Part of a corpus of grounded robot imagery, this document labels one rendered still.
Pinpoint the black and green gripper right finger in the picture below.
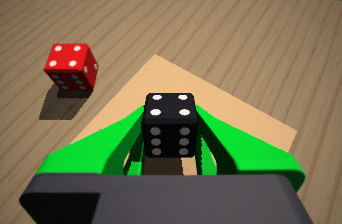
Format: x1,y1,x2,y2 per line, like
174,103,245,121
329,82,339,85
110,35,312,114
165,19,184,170
195,105,306,193

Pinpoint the black die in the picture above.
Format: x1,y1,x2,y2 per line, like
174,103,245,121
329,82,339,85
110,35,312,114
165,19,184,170
142,93,198,158

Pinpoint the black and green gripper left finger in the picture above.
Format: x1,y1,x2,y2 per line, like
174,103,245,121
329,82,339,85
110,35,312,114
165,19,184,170
34,105,146,176

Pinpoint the tan flat mat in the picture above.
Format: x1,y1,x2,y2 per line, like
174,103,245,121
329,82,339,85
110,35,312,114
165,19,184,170
69,54,296,175

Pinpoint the red die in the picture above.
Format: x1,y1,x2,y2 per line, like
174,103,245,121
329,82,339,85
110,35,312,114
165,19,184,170
44,44,98,91

